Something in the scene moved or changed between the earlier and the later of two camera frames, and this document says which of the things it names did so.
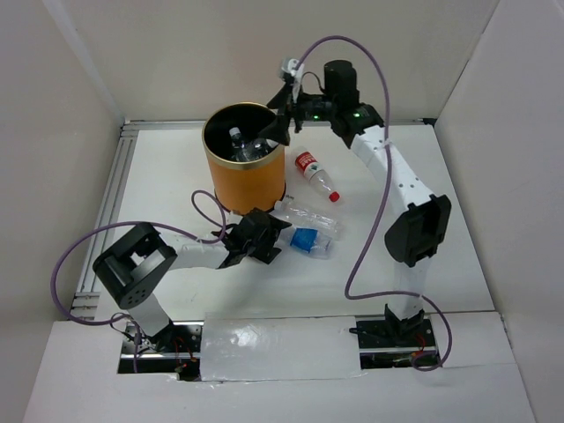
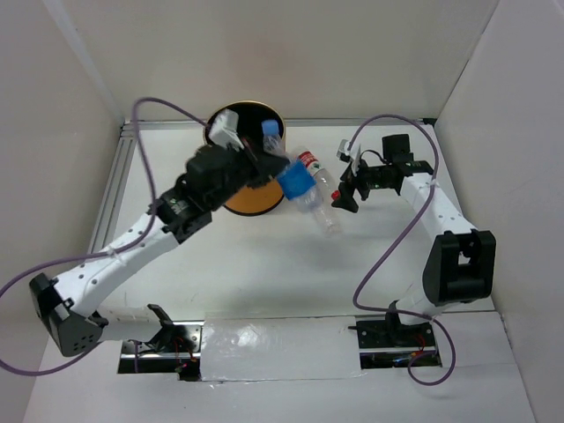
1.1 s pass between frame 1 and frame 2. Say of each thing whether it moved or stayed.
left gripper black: moved
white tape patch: stayed
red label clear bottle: stayed
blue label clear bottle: moved
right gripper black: moved
